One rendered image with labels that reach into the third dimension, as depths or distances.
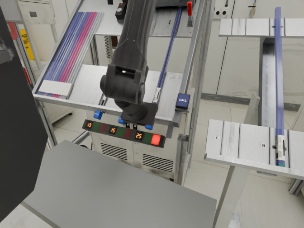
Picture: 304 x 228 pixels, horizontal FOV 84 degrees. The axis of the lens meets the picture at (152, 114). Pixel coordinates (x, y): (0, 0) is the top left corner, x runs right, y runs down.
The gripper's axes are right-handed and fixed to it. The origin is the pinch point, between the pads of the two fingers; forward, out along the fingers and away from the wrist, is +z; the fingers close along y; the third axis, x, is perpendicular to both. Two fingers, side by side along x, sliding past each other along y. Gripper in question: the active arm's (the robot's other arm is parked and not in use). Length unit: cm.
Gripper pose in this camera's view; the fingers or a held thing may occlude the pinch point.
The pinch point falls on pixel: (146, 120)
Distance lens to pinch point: 57.5
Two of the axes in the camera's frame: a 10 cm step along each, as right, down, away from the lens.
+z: 2.4, 3.3, 9.1
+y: -9.4, -1.7, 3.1
